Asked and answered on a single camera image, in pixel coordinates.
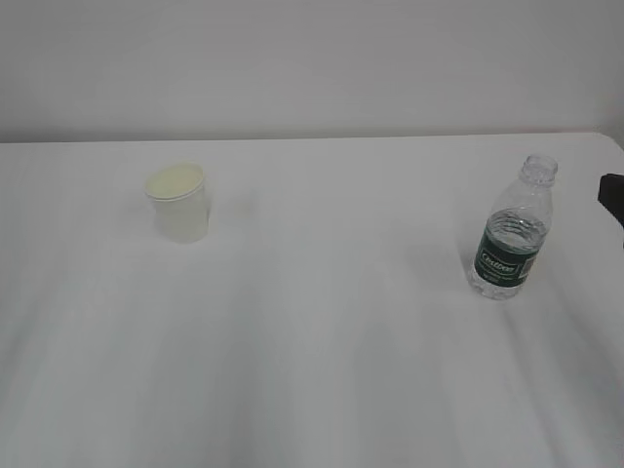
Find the clear green-label water bottle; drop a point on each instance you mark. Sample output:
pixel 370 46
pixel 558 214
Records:
pixel 515 231

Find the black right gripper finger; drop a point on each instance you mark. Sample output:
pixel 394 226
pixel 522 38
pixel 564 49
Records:
pixel 611 195

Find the white paper cup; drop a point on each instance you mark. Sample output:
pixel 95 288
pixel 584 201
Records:
pixel 180 202

